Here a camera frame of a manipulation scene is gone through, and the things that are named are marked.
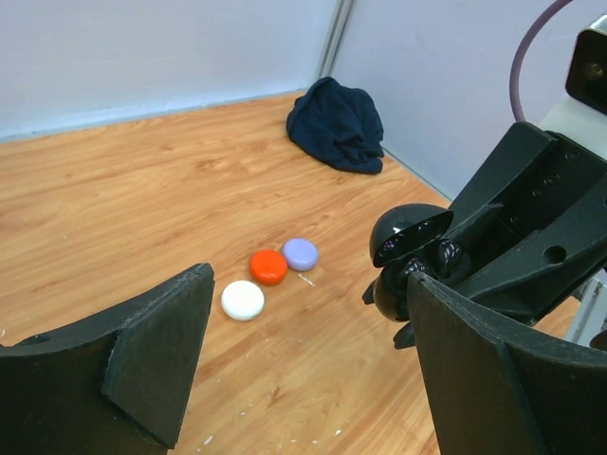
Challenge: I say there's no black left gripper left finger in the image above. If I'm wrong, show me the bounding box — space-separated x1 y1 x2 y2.
1 264 214 454

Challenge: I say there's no black charging case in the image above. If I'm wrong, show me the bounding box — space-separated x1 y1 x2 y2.
362 203 470 322

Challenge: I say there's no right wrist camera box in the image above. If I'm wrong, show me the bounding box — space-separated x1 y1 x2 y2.
540 15 607 159

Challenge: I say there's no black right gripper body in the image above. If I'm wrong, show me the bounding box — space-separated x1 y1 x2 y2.
487 132 606 246

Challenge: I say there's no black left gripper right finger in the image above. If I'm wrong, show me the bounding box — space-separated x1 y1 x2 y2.
408 273 606 454

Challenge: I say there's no black earbud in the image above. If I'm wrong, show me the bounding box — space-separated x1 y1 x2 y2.
435 240 464 276
398 257 426 280

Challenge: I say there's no dark blue crumpled cloth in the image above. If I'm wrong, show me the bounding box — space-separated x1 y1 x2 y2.
285 77 384 175

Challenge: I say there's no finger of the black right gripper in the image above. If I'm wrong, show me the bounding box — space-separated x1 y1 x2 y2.
447 121 558 237
392 179 607 351

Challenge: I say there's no white charging case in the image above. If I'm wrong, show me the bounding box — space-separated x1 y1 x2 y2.
220 281 266 321

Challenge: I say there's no orange earbud charging case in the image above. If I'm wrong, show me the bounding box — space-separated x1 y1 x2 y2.
249 249 288 285

